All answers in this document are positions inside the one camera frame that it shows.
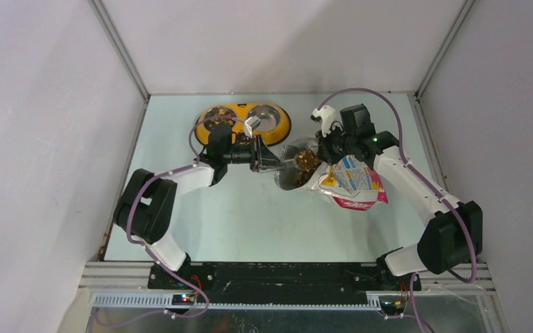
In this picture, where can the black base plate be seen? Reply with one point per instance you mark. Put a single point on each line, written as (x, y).
(278, 283)

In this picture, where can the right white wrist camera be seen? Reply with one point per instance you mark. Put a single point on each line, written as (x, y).
(328, 118)

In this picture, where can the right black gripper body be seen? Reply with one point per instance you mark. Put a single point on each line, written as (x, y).
(336, 144)

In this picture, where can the brown pet food kibble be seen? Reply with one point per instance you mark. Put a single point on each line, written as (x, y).
(303, 177)

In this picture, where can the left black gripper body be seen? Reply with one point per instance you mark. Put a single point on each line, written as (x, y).
(255, 154)

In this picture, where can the aluminium frame rail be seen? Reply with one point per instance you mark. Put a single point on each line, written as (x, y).
(124, 284)

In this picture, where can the clear plastic scoop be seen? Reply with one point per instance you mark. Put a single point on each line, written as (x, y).
(289, 154)

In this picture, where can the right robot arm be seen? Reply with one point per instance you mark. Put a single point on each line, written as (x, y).
(453, 229)

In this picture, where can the pet food bag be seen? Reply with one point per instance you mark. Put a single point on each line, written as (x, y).
(349, 183)

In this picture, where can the yellow double pet bowl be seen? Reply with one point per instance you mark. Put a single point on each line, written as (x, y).
(274, 128)

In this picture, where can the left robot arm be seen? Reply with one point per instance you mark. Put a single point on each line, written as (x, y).
(144, 209)

